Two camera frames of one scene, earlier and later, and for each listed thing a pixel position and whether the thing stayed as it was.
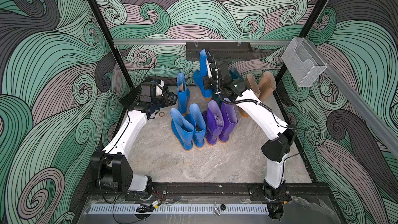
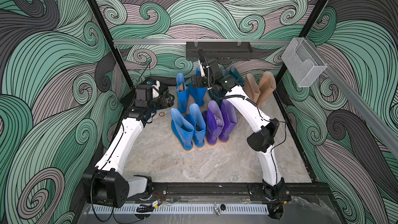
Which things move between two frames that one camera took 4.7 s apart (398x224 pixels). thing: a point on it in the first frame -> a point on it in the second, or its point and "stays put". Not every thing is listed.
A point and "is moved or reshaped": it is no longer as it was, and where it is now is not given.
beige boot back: (255, 91) stays put
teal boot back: (216, 97) stays put
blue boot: (198, 76) is moved or reshaped
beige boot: (267, 86) stays put
